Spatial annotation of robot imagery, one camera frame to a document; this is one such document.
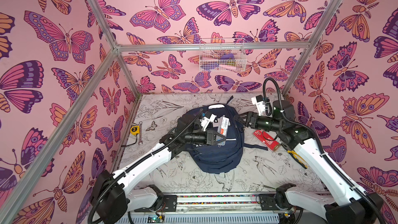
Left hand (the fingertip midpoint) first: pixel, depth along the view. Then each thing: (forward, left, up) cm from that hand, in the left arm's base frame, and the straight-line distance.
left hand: (225, 140), depth 65 cm
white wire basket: (+50, -3, +5) cm, 51 cm away
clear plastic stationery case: (+5, +1, +1) cm, 5 cm away
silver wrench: (+13, +49, -27) cm, 57 cm away
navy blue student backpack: (0, -1, -21) cm, 21 cm away
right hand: (+10, -6, +3) cm, 12 cm away
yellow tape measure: (+20, +53, -25) cm, 62 cm away
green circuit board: (-26, +29, -29) cm, 48 cm away
